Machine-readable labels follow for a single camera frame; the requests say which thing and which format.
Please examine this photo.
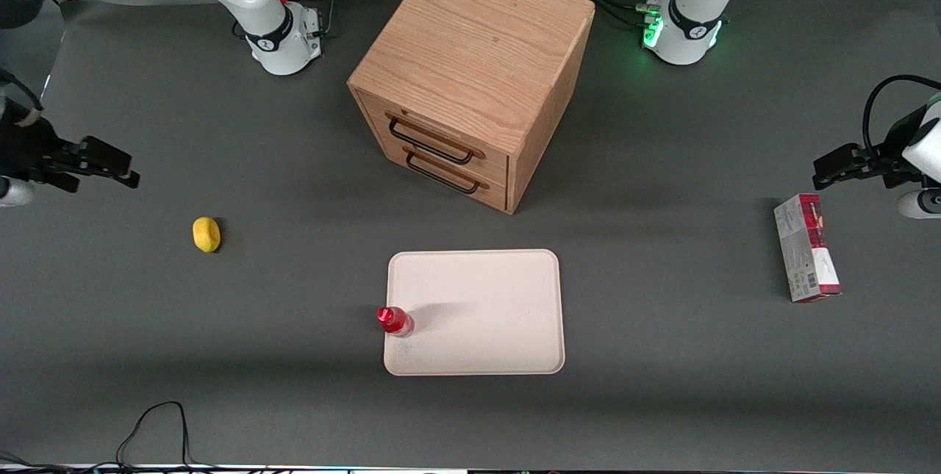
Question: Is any wooden two-drawer cabinet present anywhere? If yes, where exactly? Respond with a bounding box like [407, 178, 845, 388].
[347, 0, 596, 215]

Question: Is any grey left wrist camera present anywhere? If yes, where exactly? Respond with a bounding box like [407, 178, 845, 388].
[897, 190, 941, 220]

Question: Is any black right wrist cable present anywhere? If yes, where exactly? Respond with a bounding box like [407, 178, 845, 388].
[0, 68, 45, 126]

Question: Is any yellow lemon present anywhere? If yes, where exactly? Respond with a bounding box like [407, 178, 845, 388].
[193, 217, 221, 254]

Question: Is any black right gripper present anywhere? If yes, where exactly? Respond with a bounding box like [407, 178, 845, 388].
[0, 118, 140, 193]

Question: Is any black left wrist cable loop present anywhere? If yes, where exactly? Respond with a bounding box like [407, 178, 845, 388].
[863, 75, 941, 159]

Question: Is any black cable at table edge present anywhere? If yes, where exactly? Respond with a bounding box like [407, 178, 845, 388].
[0, 401, 221, 472]

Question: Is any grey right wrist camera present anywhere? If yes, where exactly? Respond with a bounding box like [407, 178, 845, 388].
[0, 177, 35, 208]

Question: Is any white rectangular tray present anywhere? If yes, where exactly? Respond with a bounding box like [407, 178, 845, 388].
[384, 249, 566, 376]

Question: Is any coke bottle with red cap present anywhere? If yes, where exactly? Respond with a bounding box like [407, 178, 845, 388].
[377, 306, 415, 338]

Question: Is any black wire drawer handle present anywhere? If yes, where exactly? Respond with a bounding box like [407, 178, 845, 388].
[387, 116, 475, 165]
[405, 153, 480, 195]

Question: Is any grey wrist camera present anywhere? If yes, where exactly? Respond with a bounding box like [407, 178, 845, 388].
[897, 190, 941, 220]
[0, 177, 35, 208]

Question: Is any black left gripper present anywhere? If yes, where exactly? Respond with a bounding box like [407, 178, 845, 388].
[812, 107, 929, 190]

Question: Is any red plaid shortbread box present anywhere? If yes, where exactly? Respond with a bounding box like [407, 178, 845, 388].
[773, 193, 842, 304]

